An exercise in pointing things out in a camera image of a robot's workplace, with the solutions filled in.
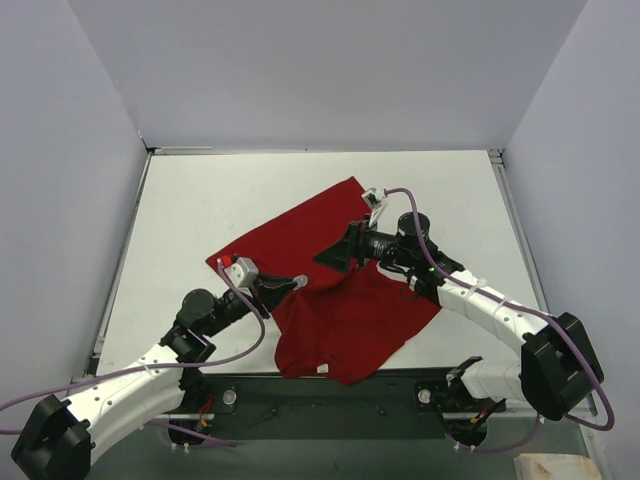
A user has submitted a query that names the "red t-shirt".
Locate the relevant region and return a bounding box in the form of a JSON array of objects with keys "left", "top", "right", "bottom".
[{"left": 206, "top": 177, "right": 441, "bottom": 385}]

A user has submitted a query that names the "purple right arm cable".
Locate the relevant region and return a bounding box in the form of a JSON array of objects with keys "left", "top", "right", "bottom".
[{"left": 382, "top": 187, "right": 616, "bottom": 454}]

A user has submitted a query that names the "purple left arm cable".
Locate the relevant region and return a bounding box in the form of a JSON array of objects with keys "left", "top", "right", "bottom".
[{"left": 0, "top": 262, "right": 266, "bottom": 449}]

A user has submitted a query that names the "round brooch badge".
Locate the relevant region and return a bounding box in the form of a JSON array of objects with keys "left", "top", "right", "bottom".
[{"left": 294, "top": 275, "right": 308, "bottom": 290}]

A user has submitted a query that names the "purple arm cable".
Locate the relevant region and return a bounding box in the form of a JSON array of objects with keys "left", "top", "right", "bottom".
[
  {"left": 0, "top": 262, "right": 266, "bottom": 449},
  {"left": 382, "top": 187, "right": 616, "bottom": 454}
]

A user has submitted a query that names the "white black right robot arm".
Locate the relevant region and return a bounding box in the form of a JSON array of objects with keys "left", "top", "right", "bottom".
[{"left": 313, "top": 212, "right": 604, "bottom": 421}]

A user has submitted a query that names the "beige tissue pack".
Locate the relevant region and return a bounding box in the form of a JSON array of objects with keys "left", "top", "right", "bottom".
[{"left": 514, "top": 453, "right": 602, "bottom": 480}]

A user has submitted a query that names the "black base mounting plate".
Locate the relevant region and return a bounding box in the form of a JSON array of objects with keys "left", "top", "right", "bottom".
[{"left": 144, "top": 367, "right": 509, "bottom": 441}]

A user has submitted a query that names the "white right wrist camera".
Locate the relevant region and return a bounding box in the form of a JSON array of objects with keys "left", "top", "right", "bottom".
[{"left": 361, "top": 188, "right": 388, "bottom": 229}]

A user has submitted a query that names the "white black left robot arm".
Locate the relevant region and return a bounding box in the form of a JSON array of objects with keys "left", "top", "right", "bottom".
[{"left": 11, "top": 268, "right": 307, "bottom": 479}]

